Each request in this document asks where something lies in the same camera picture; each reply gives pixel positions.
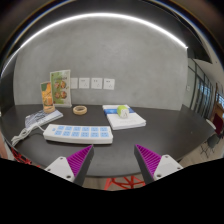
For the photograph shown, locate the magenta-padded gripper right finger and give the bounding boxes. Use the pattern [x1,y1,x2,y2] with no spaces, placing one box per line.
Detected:
[133,143,184,186]

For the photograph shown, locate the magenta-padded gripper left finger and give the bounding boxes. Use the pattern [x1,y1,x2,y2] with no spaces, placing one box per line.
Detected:
[44,144,96,187]

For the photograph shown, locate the green and white charger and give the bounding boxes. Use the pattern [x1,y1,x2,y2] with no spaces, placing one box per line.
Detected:
[116,105,130,119]

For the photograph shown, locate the white power strip blue sockets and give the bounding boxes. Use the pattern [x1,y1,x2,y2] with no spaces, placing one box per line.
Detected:
[42,123,114,145]

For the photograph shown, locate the red lattice chair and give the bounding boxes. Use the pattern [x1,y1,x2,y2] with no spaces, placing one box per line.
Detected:
[103,175,146,191]
[10,147,40,168]

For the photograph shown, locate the white book with blue band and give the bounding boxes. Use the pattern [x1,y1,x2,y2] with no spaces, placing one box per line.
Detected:
[102,104,147,131]

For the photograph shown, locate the beige tape roll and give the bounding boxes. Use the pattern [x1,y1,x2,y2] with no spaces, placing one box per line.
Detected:
[72,105,88,116]

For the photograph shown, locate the large acrylic menu stand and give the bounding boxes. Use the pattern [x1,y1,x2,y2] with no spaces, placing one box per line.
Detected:
[49,69,73,108]

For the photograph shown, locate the ceiling light strip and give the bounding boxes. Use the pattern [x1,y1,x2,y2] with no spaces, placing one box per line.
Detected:
[1,12,188,78]

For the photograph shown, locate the white power strip cable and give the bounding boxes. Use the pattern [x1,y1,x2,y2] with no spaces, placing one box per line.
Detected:
[10,123,46,147]

